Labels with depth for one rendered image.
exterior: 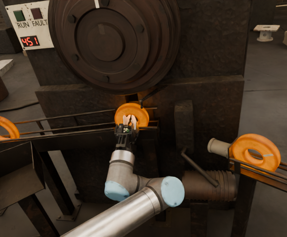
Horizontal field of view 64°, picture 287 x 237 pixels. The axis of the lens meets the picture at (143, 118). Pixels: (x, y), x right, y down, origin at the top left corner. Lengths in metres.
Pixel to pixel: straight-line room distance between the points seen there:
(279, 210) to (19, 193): 1.40
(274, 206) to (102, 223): 1.22
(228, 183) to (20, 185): 0.87
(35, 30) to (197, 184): 0.94
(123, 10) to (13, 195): 0.83
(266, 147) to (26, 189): 0.93
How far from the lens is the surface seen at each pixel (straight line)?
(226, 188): 1.03
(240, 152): 0.90
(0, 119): 1.36
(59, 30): 0.90
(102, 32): 0.76
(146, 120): 1.01
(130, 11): 0.73
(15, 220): 1.89
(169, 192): 0.73
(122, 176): 0.82
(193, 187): 1.02
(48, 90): 1.19
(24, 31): 1.16
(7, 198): 1.13
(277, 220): 1.63
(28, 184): 1.12
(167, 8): 0.80
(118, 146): 0.87
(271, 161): 0.87
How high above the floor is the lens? 1.30
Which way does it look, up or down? 33 degrees down
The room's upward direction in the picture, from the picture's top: 9 degrees counter-clockwise
